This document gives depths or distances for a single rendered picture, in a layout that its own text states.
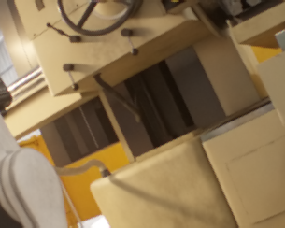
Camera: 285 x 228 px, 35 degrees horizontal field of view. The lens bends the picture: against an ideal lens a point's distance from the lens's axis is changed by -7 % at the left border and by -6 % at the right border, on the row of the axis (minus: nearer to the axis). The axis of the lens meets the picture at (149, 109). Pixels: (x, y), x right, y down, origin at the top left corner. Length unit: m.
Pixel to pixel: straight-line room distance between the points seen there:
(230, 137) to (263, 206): 0.34
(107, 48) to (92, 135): 0.95
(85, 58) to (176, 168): 0.63
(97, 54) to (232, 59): 0.80
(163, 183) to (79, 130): 1.00
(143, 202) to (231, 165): 0.45
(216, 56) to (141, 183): 0.85
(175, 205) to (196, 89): 0.77
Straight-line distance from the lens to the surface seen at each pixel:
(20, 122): 2.74
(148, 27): 2.01
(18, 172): 0.92
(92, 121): 2.91
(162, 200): 2.13
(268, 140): 1.94
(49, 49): 2.24
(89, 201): 5.16
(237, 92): 2.57
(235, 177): 2.00
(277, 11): 1.72
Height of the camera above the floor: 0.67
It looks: 4 degrees up
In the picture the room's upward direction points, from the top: 25 degrees counter-clockwise
